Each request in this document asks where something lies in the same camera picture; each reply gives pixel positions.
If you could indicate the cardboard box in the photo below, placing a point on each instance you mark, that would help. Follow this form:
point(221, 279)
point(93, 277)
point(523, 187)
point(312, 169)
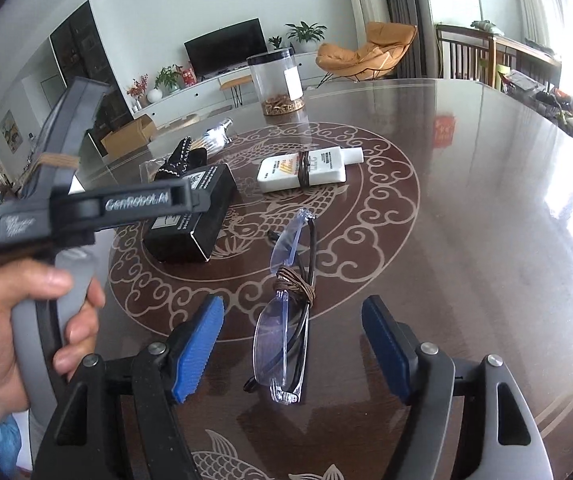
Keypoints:
point(134, 135)

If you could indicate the black rectangular box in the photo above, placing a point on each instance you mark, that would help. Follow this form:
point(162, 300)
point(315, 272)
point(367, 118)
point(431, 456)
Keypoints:
point(191, 238)

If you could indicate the red flower vase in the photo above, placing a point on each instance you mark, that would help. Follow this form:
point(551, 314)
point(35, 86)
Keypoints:
point(137, 90)

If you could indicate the black television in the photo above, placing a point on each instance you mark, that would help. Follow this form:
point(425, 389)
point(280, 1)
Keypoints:
point(226, 47)

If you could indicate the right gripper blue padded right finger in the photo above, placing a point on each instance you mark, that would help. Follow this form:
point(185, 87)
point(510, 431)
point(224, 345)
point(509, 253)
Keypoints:
point(498, 439)

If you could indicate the green potted plant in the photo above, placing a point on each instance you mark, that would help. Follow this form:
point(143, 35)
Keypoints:
point(306, 37)

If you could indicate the white tv cabinet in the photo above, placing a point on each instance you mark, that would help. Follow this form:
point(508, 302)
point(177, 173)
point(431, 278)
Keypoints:
point(201, 98)

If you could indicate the rimless glasses with brown tie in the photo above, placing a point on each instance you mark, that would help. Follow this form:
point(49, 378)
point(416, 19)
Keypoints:
point(280, 341)

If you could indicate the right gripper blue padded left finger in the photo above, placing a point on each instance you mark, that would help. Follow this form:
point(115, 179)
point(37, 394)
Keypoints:
point(86, 438)

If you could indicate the small wooden bench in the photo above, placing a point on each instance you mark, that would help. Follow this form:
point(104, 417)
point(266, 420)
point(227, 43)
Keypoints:
point(234, 86)

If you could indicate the white lotion bottle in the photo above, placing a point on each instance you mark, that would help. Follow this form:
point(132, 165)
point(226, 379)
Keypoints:
point(306, 168)

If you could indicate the wooden chair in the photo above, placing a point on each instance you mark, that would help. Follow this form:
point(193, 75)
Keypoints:
point(470, 53)

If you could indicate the black studded hair accessory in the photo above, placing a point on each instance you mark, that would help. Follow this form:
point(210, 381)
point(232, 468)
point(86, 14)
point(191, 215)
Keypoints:
point(183, 159)

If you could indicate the clear plastic jar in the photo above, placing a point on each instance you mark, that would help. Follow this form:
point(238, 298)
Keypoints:
point(277, 82)

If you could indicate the person's left hand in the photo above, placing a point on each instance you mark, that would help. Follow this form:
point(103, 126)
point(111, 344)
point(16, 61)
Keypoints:
point(30, 279)

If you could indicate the black bookshelf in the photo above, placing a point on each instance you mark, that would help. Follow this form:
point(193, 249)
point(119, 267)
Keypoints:
point(79, 52)

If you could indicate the orange lounge chair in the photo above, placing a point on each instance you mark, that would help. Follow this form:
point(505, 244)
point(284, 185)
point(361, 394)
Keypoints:
point(386, 45)

